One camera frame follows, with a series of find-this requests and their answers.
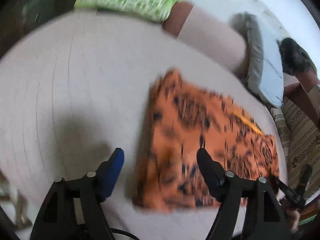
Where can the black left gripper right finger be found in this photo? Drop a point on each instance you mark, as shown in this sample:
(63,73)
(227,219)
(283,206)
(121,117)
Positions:
(213,174)

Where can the orange black floral garment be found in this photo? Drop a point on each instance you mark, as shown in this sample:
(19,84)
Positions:
(184,119)

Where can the beige striped pillow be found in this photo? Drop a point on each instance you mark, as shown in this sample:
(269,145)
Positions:
(299,138)

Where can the dark patterned cloth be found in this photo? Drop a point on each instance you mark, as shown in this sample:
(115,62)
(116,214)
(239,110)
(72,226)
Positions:
(295,60)

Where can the pink quilted bed cover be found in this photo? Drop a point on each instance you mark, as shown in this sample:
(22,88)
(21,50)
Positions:
(76,88)

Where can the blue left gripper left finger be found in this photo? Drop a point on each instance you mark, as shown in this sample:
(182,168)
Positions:
(108,173)

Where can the light blue folded blanket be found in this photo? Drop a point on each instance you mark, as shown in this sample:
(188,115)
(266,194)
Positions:
(264,77)

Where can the person's hand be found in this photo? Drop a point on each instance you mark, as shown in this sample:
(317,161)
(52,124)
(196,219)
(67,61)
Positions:
(293,217)

